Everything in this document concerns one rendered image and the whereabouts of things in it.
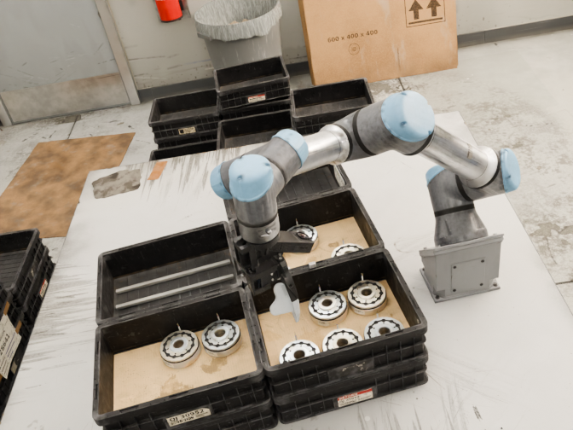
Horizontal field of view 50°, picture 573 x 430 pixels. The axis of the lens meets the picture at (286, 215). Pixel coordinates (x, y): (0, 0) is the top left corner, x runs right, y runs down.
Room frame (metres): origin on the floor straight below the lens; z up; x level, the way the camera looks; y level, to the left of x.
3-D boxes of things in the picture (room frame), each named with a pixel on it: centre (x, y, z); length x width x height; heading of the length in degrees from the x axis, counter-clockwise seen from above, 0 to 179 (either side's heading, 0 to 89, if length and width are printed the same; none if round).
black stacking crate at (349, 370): (1.07, -0.06, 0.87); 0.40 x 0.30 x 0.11; 95
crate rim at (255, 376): (1.04, 0.33, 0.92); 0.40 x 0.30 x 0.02; 95
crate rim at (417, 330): (1.07, -0.06, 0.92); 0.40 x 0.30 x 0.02; 95
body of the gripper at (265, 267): (0.90, 0.06, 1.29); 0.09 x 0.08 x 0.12; 114
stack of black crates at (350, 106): (2.76, -0.33, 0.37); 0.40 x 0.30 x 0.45; 86
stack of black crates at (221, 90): (3.19, 0.04, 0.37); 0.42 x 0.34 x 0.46; 86
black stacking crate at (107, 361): (1.04, 0.33, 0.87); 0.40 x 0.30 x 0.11; 95
